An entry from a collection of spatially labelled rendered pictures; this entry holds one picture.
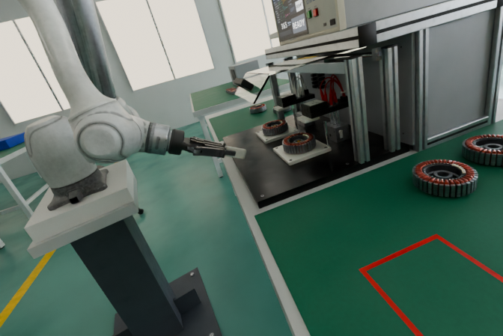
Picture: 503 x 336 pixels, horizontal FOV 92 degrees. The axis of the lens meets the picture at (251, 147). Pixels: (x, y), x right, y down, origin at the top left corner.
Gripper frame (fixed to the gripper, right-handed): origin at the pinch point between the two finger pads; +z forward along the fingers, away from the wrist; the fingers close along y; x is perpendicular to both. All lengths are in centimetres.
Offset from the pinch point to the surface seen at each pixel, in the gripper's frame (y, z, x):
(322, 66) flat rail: 5.9, 17.8, 32.1
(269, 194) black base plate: 18.3, 7.0, -4.4
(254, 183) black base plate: 10.3, 5.2, -5.5
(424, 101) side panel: 22, 41, 29
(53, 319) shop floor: -56, -66, -135
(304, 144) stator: 5.1, 20.4, 8.0
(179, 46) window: -472, -38, 61
